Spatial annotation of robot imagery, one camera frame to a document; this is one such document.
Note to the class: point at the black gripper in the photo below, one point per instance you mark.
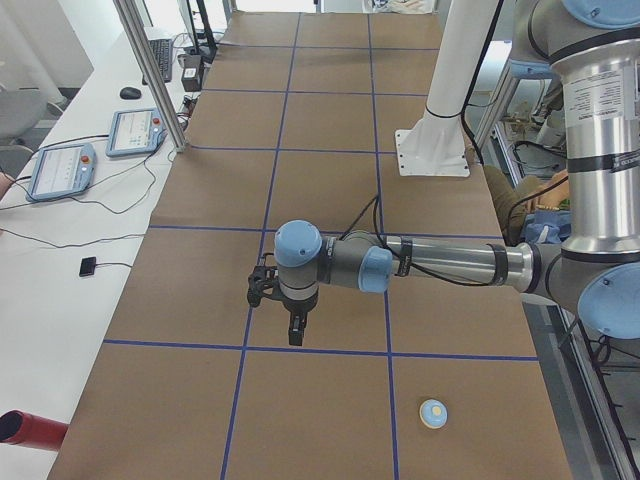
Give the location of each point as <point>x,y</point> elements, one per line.
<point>299,307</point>

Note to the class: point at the blue cream call bell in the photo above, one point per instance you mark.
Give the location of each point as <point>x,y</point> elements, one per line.
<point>433,413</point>

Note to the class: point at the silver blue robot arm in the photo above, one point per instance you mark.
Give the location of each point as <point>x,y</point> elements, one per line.
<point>593,47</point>

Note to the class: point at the small black square device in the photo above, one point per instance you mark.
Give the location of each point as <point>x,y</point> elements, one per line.
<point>87,266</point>

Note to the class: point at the far blue teach pendant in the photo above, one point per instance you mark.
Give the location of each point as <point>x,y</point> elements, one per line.
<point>135,132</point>

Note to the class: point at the blue teach pendant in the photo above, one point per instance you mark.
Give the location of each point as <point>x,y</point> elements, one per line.
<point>135,132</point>
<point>61,172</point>

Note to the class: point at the person in blue shirt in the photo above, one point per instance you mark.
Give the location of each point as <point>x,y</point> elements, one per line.
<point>514,206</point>

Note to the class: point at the dark brown box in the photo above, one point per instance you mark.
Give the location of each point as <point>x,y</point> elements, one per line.
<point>192,73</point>

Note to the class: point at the near blue teach pendant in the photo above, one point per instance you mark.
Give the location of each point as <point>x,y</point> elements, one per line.
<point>61,172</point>

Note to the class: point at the black computer mouse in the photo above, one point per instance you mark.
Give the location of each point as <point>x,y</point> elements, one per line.
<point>130,93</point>

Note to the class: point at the red cylinder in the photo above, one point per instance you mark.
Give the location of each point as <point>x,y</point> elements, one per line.
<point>32,431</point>

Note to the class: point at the black keyboard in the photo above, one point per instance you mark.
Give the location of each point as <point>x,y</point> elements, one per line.
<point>162,50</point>

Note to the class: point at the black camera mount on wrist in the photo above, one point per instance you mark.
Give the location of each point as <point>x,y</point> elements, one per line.
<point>263,282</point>

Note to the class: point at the white camera mast with base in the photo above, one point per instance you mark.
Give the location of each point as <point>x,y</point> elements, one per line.
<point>435,146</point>

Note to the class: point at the aluminium frame post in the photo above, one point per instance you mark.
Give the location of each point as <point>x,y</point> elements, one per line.
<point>134,29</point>

